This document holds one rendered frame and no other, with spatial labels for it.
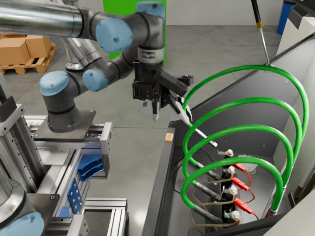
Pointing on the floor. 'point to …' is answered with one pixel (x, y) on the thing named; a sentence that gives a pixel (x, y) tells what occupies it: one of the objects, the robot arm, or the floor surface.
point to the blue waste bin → (284, 15)
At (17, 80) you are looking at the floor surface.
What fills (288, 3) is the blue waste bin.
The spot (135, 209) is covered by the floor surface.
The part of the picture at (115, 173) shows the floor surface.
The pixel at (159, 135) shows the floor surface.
